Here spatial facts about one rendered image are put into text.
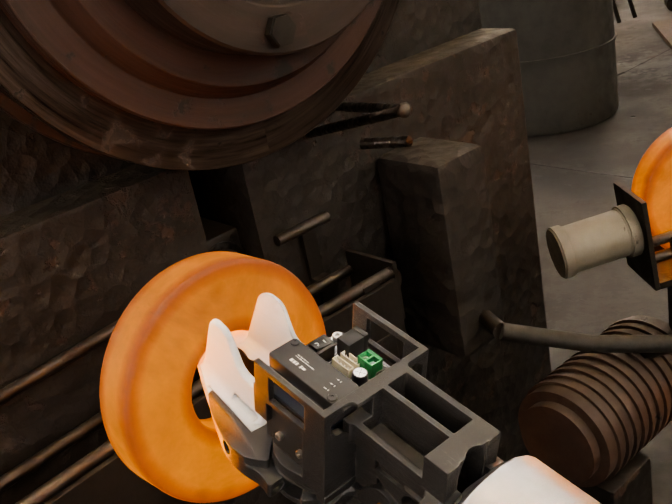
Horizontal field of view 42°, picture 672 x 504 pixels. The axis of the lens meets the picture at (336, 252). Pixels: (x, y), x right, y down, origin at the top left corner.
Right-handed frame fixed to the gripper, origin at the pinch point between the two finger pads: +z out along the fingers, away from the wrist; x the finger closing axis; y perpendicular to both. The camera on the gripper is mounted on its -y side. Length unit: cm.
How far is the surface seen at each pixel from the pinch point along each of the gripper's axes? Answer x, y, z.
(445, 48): -57, -6, 31
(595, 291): -147, -101, 49
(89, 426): 1.1, -21.5, 19.5
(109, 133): -5.6, 4.8, 20.6
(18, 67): -0.5, 11.0, 22.5
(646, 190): -57, -12, 1
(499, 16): -241, -82, 157
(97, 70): -5.3, 10.1, 20.4
